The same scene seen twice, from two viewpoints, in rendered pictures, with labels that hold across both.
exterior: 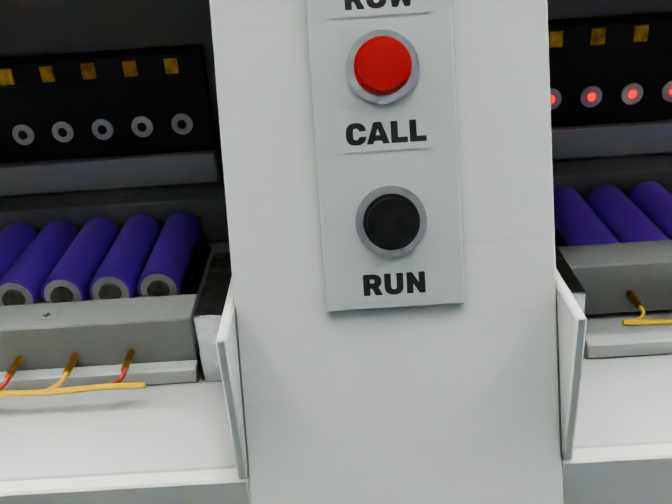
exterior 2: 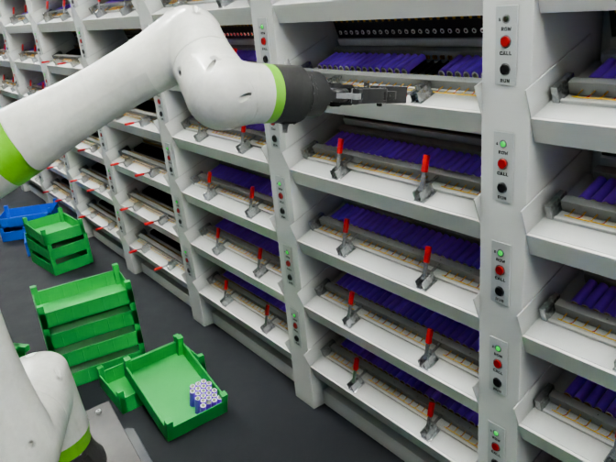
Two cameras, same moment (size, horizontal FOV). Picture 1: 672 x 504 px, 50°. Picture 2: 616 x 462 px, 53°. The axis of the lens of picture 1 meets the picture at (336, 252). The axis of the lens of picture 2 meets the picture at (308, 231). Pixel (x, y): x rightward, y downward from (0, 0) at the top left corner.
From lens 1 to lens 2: 0.92 m
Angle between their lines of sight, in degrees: 54
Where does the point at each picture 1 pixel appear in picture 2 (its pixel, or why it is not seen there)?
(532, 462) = (524, 117)
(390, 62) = (505, 41)
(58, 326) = (466, 82)
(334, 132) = (498, 52)
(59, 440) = (459, 103)
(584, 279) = (571, 85)
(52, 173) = not seen: hidden behind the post
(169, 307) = not seen: hidden behind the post
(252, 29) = (488, 33)
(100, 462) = (463, 107)
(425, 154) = (511, 58)
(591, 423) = (543, 114)
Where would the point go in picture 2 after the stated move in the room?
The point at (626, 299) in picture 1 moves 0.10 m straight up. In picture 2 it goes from (582, 92) to (587, 25)
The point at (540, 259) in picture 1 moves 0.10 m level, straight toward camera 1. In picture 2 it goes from (528, 79) to (475, 88)
